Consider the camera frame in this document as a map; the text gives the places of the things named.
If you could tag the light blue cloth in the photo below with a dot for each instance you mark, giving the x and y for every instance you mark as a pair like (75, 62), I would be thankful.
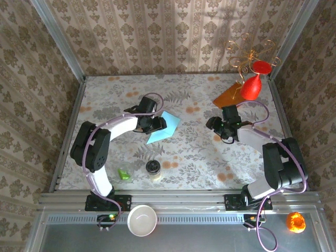
(170, 123)

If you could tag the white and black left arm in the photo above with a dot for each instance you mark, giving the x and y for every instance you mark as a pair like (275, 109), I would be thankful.
(101, 183)

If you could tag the orange wooden board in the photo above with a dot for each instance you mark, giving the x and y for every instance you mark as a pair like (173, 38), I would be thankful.
(227, 97)

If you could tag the small jar with black lid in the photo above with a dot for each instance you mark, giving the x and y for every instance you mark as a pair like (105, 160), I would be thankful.
(153, 166)

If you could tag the clear glass cup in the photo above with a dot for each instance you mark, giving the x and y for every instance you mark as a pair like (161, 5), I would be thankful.
(130, 168)

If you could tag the red wine glass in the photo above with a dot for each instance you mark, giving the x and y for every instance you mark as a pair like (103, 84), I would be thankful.
(251, 88)

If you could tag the green object in cup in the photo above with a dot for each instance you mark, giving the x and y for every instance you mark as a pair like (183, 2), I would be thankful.
(123, 174)

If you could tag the white bowl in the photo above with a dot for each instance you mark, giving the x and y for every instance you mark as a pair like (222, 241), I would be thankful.
(136, 225)

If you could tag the orange hollow fruit shell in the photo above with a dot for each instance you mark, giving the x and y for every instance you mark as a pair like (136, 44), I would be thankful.
(291, 223)

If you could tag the aluminium table edge rail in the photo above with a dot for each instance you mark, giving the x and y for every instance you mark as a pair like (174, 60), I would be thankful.
(68, 136)
(288, 136)

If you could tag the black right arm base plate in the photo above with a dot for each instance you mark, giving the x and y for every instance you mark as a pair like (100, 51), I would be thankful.
(231, 202)

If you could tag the wide aluminium extrusion rail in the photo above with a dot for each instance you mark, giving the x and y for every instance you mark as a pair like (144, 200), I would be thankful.
(178, 198)

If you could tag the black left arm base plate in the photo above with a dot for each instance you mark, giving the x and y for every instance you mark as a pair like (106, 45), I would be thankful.
(123, 200)

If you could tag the aluminium frame post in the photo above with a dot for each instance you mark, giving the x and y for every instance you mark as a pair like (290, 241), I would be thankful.
(57, 39)
(294, 39)

